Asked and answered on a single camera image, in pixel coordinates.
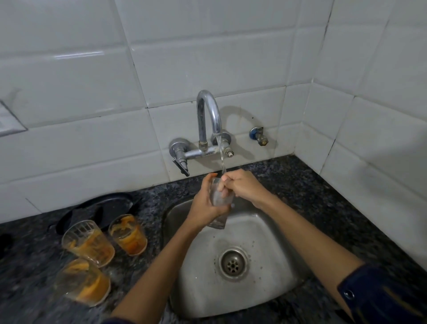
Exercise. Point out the person's right hand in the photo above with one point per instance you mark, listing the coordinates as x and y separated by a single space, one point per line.
245 187

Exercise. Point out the person's left hand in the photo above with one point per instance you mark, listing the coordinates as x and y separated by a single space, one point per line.
200 210

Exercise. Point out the person's left thumb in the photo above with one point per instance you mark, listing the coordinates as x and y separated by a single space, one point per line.
222 210

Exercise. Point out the person's right fingers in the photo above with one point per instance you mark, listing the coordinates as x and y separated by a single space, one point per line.
226 185

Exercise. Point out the clear drinking glass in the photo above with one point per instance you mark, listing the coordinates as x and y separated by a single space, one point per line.
220 201

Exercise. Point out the person's right forearm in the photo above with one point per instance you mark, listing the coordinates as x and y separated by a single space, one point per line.
307 243

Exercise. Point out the person's left forearm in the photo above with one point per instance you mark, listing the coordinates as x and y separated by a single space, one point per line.
156 277

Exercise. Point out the round sink drain strainer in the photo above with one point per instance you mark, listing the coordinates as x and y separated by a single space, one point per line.
233 263

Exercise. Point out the stainless steel sink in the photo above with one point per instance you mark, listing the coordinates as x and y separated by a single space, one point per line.
267 267

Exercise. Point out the orange-stained drinking glass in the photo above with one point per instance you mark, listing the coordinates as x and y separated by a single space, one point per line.
83 283
130 237
91 245

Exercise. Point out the black plate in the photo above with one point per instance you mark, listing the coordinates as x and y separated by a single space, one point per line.
110 205

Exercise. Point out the dark blue sleeve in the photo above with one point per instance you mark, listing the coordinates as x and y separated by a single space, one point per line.
387 297

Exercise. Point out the small blue wall valve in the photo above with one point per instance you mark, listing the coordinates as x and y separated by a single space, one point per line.
258 135

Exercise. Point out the chrome wall faucet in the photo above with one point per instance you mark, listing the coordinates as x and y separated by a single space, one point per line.
208 113

